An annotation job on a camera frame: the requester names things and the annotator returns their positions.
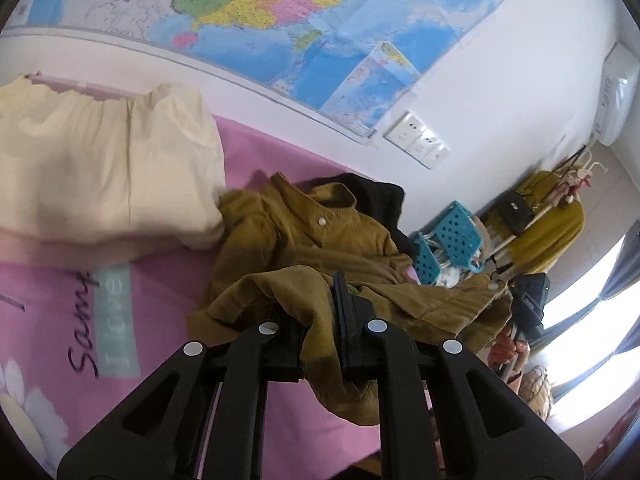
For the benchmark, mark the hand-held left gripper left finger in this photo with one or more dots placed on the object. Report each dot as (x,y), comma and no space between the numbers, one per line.
(287,345)

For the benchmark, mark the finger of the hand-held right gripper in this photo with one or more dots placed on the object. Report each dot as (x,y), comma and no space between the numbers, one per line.
(496,280)

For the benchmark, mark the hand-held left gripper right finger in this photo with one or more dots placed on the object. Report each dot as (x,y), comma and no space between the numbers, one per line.
(345,310)

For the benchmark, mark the olive brown jacket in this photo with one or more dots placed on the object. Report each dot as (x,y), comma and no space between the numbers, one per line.
(350,240)

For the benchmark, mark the black shoulder bag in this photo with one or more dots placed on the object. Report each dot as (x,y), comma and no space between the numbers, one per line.
(515,210)

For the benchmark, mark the person's right hand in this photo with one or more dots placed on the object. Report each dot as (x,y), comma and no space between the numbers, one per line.
(505,352)

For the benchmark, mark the window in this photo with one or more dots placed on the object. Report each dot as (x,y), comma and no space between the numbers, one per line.
(575,310)

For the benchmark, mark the blue perforated plastic basket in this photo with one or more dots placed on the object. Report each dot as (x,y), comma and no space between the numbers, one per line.
(452,232)

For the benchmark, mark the mustard yellow hanging garment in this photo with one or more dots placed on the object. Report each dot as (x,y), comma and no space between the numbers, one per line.
(547,237)

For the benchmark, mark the woven straw hat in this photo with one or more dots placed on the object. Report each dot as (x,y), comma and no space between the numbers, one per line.
(536,387)

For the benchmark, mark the grey blue curtain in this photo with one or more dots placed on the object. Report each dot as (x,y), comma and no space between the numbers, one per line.
(622,260)

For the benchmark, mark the black garment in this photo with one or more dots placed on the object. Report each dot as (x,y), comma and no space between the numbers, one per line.
(375,197)

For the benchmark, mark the plush toy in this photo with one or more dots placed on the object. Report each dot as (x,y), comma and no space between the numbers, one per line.
(570,185)

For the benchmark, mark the pink printed bed sheet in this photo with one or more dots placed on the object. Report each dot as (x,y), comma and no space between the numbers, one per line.
(165,310)

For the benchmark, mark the coat rack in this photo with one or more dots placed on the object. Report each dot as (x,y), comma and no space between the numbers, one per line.
(582,157)

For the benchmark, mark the white air conditioner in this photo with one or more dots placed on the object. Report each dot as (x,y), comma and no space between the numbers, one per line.
(617,95)

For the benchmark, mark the cream pillow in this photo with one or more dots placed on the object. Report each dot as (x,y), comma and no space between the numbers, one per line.
(100,165)

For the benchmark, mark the white wall socket panel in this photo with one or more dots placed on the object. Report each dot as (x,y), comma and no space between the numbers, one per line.
(417,139)

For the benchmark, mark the colourful wall map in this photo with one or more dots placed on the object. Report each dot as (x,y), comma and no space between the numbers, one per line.
(300,15)

